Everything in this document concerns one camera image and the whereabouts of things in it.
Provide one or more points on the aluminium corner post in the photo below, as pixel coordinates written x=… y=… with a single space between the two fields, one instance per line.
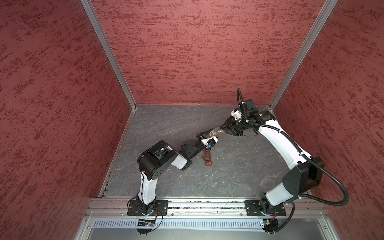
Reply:
x=313 y=33
x=97 y=26

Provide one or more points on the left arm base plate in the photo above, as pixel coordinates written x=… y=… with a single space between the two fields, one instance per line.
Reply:
x=159 y=207

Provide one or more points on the brown pill organizer strip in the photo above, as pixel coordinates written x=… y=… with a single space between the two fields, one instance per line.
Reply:
x=207 y=158

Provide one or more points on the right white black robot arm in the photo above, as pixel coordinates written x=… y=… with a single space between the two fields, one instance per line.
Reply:
x=302 y=175

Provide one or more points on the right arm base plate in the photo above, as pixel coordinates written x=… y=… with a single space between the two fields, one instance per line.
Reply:
x=252 y=207

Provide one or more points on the white slotted cable duct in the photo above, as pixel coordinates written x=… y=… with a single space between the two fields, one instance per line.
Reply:
x=252 y=225

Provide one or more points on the amber glass pill jar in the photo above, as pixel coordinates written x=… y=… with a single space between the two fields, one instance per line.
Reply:
x=215 y=132

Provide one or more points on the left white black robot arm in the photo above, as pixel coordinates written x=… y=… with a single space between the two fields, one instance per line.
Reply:
x=155 y=160

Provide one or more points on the left aluminium corner post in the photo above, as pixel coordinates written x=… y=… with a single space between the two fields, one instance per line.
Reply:
x=97 y=26

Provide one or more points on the aluminium front rail frame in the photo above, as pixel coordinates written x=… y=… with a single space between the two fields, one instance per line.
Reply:
x=223 y=208

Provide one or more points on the right aluminium corner post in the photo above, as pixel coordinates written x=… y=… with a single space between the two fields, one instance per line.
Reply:
x=313 y=33

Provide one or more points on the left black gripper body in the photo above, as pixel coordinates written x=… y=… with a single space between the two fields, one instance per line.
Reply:
x=200 y=137

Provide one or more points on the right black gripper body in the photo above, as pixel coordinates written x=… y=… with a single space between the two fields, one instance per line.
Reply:
x=237 y=126

